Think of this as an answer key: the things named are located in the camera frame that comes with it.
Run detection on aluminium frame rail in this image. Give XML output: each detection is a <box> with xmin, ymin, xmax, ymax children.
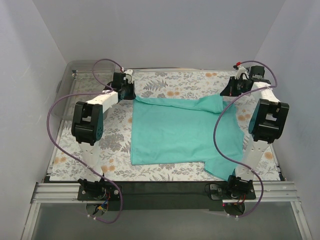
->
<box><xmin>22</xmin><ymin>181</ymin><xmax>312</xmax><ymax>240</ymax></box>

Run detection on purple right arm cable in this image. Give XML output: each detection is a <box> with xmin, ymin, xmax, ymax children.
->
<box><xmin>213</xmin><ymin>59</ymin><xmax>278</xmax><ymax>219</ymax></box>

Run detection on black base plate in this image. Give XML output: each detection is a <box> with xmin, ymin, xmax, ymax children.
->
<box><xmin>77</xmin><ymin>181</ymin><xmax>256</xmax><ymax>211</ymax></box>

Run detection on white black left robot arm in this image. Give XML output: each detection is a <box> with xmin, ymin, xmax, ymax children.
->
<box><xmin>71</xmin><ymin>69</ymin><xmax>136</xmax><ymax>200</ymax></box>

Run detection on teal t shirt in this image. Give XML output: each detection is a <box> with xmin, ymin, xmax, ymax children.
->
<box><xmin>130</xmin><ymin>94</ymin><xmax>245</xmax><ymax>180</ymax></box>

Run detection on clear plastic bin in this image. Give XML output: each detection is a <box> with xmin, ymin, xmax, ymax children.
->
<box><xmin>51</xmin><ymin>60</ymin><xmax>116</xmax><ymax>121</ymax></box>

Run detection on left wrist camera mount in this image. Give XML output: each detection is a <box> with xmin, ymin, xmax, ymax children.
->
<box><xmin>120</xmin><ymin>67</ymin><xmax>134</xmax><ymax>84</ymax></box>

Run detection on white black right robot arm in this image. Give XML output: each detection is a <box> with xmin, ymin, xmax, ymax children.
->
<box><xmin>220</xmin><ymin>62</ymin><xmax>290</xmax><ymax>199</ymax></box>

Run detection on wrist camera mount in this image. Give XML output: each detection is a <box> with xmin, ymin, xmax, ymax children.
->
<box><xmin>120</xmin><ymin>67</ymin><xmax>134</xmax><ymax>84</ymax></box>
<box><xmin>233</xmin><ymin>61</ymin><xmax>248</xmax><ymax>79</ymax></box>

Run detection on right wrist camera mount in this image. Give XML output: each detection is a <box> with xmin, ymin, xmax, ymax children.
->
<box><xmin>233</xmin><ymin>61</ymin><xmax>248</xmax><ymax>79</ymax></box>

